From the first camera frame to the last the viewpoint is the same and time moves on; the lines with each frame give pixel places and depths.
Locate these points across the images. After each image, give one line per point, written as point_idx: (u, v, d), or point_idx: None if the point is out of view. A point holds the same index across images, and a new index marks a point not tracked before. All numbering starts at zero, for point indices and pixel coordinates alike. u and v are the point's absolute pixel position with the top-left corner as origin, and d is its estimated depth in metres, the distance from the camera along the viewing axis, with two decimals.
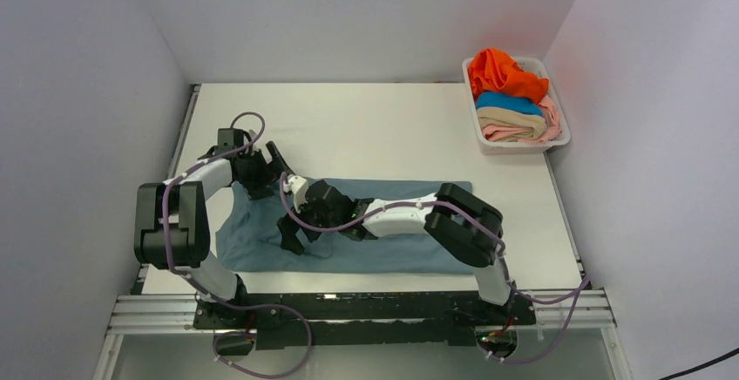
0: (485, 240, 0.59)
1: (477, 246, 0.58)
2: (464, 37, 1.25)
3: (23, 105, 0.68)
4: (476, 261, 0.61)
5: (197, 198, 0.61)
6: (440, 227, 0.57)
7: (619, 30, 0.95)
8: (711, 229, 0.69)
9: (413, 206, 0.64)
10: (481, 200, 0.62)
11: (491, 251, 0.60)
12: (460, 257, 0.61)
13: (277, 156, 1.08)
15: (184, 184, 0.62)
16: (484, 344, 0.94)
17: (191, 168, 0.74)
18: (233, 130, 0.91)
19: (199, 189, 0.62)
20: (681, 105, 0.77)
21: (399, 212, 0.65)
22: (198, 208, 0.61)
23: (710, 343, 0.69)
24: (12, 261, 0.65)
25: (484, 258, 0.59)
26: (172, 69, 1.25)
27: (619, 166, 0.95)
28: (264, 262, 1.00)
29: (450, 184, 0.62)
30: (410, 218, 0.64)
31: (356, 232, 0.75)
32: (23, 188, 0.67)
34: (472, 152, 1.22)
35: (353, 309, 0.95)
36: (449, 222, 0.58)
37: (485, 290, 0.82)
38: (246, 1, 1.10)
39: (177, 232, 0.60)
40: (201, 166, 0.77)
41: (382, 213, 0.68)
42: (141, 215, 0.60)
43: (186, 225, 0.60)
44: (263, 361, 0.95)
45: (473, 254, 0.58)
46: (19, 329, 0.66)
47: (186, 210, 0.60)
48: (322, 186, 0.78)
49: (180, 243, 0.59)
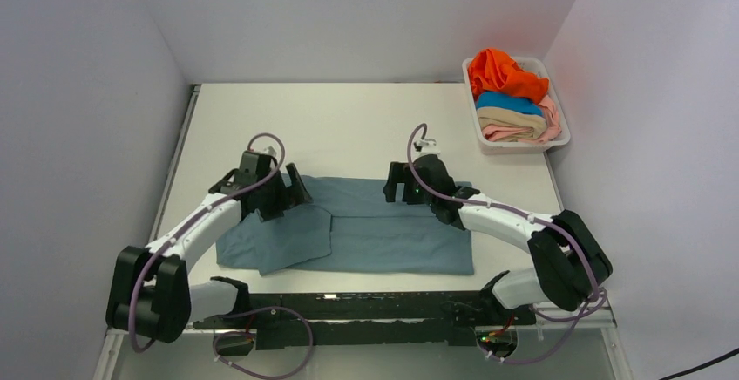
0: (583, 285, 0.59)
1: (573, 286, 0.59)
2: (464, 38, 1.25)
3: (23, 104, 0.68)
4: (563, 301, 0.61)
5: (172, 284, 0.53)
6: (546, 250, 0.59)
7: (620, 30, 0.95)
8: (711, 230, 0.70)
9: (524, 217, 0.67)
10: (598, 247, 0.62)
11: (579, 295, 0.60)
12: (548, 289, 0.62)
13: (297, 179, 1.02)
15: (166, 260, 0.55)
16: (484, 344, 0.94)
17: (193, 218, 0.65)
18: (259, 155, 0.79)
19: (179, 271, 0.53)
20: (681, 105, 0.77)
21: (508, 217, 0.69)
22: (173, 293, 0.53)
23: (712, 343, 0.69)
24: (14, 260, 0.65)
25: (571, 299, 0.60)
26: (171, 69, 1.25)
27: (620, 167, 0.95)
28: (261, 261, 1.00)
29: (572, 213, 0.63)
30: (515, 226, 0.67)
31: (447, 214, 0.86)
32: (23, 189, 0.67)
34: (472, 152, 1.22)
35: (353, 309, 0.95)
36: (557, 252, 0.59)
37: (500, 287, 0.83)
38: (247, 1, 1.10)
39: (148, 309, 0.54)
40: (204, 213, 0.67)
41: (484, 208, 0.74)
42: (115, 283, 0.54)
43: (157, 309, 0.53)
44: (263, 361, 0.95)
45: (567, 290, 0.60)
46: (21, 329, 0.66)
47: (158, 294, 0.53)
48: (431, 160, 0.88)
49: (147, 324, 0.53)
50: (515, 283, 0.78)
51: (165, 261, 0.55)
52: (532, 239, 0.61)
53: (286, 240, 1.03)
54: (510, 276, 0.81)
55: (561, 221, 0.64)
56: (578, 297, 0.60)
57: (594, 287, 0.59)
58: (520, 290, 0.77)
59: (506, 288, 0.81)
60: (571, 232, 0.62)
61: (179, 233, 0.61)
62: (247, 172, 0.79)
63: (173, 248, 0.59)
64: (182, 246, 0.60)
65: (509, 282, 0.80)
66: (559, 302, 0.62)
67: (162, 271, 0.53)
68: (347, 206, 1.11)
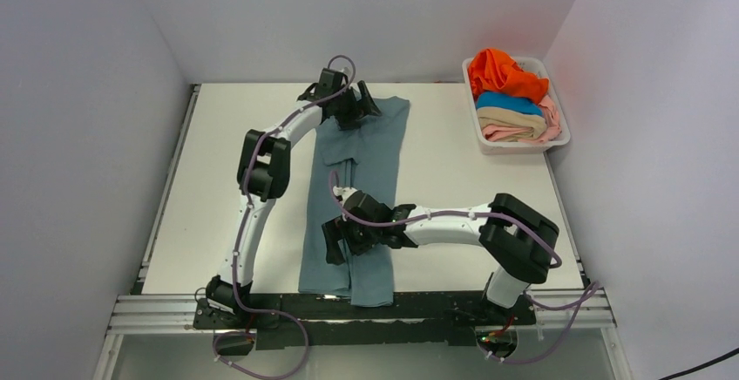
0: (542, 256, 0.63)
1: (534, 261, 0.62)
2: (464, 37, 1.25)
3: (23, 105, 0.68)
4: (531, 276, 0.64)
5: (281, 153, 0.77)
6: (495, 240, 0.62)
7: (620, 30, 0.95)
8: (711, 229, 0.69)
9: (465, 216, 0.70)
10: (539, 213, 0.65)
11: (545, 264, 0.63)
12: (515, 271, 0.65)
13: (366, 95, 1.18)
15: (277, 139, 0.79)
16: (484, 344, 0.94)
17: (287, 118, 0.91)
18: (335, 72, 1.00)
19: (285, 150, 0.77)
20: (680, 105, 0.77)
21: (451, 221, 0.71)
22: (280, 162, 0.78)
23: (712, 343, 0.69)
24: (13, 261, 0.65)
25: (538, 273, 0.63)
26: (171, 69, 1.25)
27: (620, 166, 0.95)
28: (315, 157, 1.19)
29: (505, 195, 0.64)
30: (462, 227, 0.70)
31: (396, 239, 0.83)
32: (23, 189, 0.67)
34: (473, 152, 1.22)
35: (353, 309, 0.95)
36: (506, 240, 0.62)
37: (491, 289, 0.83)
38: (246, 1, 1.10)
39: (262, 173, 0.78)
40: (298, 112, 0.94)
41: (427, 220, 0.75)
42: (243, 155, 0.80)
43: (271, 172, 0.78)
44: (263, 361, 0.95)
45: (531, 268, 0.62)
46: (20, 329, 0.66)
47: (273, 161, 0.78)
48: (357, 198, 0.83)
49: (262, 180, 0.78)
50: (500, 282, 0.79)
51: (275, 141, 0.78)
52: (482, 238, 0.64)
53: (335, 152, 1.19)
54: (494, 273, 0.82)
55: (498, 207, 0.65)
56: (545, 267, 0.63)
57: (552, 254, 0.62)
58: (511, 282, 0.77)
59: (495, 288, 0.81)
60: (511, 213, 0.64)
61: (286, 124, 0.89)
62: (325, 86, 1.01)
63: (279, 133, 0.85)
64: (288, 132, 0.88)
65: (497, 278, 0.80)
66: (527, 277, 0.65)
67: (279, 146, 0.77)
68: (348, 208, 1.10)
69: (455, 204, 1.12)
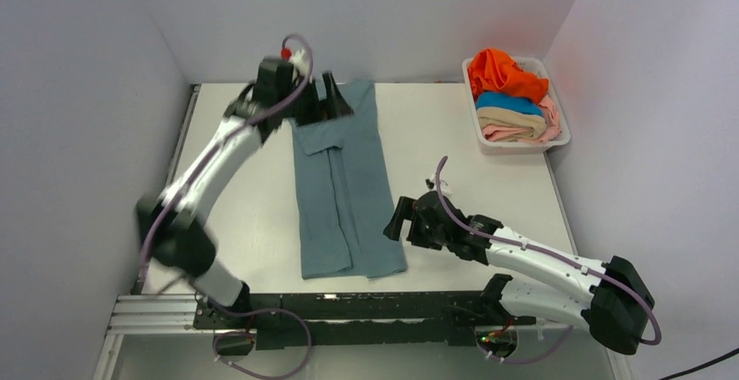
0: (640, 331, 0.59)
1: (633, 336, 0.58)
2: (464, 38, 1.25)
3: (24, 105, 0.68)
4: (620, 348, 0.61)
5: (185, 234, 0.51)
6: (606, 306, 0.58)
7: (619, 30, 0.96)
8: (710, 230, 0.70)
9: (575, 268, 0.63)
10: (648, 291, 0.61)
11: (640, 340, 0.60)
12: (605, 337, 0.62)
13: (331, 89, 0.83)
15: (182, 206, 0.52)
16: (484, 343, 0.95)
17: (201, 161, 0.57)
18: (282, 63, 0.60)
19: (191, 228, 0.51)
20: (679, 105, 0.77)
21: (553, 265, 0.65)
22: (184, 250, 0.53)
23: (712, 343, 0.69)
24: (14, 260, 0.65)
25: (631, 346, 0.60)
26: (171, 69, 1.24)
27: (620, 166, 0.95)
28: (296, 149, 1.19)
29: (627, 263, 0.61)
30: (565, 277, 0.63)
31: (468, 250, 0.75)
32: (23, 188, 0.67)
34: (472, 152, 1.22)
35: (353, 309, 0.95)
36: (620, 309, 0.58)
37: (511, 299, 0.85)
38: (247, 1, 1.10)
39: (172, 247, 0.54)
40: (215, 149, 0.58)
41: (518, 251, 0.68)
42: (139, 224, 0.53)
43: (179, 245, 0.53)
44: (263, 361, 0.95)
45: (626, 342, 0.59)
46: (20, 330, 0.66)
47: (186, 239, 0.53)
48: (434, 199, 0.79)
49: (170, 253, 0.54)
50: (532, 301, 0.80)
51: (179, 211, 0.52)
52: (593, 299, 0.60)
53: (315, 141, 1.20)
54: (528, 292, 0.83)
55: (615, 271, 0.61)
56: (640, 342, 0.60)
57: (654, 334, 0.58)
58: (541, 308, 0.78)
59: (519, 301, 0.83)
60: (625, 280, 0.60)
61: (191, 178, 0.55)
62: (266, 87, 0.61)
63: (186, 198, 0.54)
64: (193, 193, 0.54)
65: (530, 298, 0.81)
66: (616, 346, 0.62)
67: (185, 210, 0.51)
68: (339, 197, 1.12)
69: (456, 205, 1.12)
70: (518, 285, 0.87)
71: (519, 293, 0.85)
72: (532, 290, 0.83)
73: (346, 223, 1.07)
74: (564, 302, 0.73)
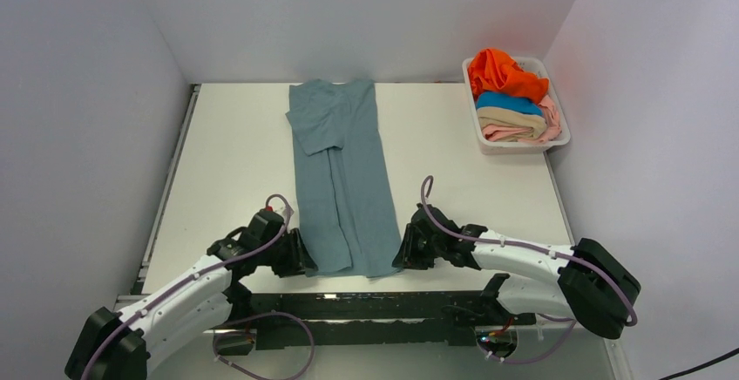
0: (620, 311, 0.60)
1: (613, 315, 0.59)
2: (464, 38, 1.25)
3: (24, 102, 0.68)
4: (605, 329, 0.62)
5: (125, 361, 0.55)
6: (573, 285, 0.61)
7: (619, 29, 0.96)
8: (710, 229, 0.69)
9: (545, 254, 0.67)
10: (623, 269, 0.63)
11: (623, 320, 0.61)
12: (588, 321, 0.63)
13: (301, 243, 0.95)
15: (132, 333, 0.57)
16: (484, 343, 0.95)
17: (169, 288, 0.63)
18: (268, 220, 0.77)
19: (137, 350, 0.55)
20: (679, 104, 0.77)
21: (527, 254, 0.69)
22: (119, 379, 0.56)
23: (713, 343, 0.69)
24: (13, 259, 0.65)
25: (613, 328, 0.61)
26: (170, 69, 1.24)
27: (619, 166, 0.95)
28: (295, 147, 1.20)
29: (591, 242, 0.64)
30: (538, 264, 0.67)
31: (460, 257, 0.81)
32: (23, 186, 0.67)
34: (472, 152, 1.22)
35: (353, 309, 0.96)
36: (588, 287, 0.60)
37: (507, 295, 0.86)
38: (247, 0, 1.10)
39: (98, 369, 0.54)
40: (189, 281, 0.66)
41: (498, 248, 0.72)
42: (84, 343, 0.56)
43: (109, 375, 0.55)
44: (263, 362, 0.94)
45: (606, 322, 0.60)
46: (20, 329, 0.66)
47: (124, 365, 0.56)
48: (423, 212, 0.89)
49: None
50: (525, 296, 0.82)
51: (128, 336, 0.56)
52: (560, 279, 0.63)
53: (315, 141, 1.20)
54: (523, 288, 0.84)
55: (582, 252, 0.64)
56: (624, 323, 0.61)
57: (630, 311, 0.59)
58: (533, 301, 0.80)
59: (514, 296, 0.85)
60: (593, 260, 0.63)
61: (152, 305, 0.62)
62: (251, 235, 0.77)
63: (141, 321, 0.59)
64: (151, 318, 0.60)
65: (524, 292, 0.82)
66: (600, 329, 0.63)
67: (132, 335, 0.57)
68: (339, 197, 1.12)
69: (456, 204, 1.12)
70: (515, 281, 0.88)
71: (515, 288, 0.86)
72: (525, 285, 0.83)
73: (346, 225, 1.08)
74: (553, 293, 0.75)
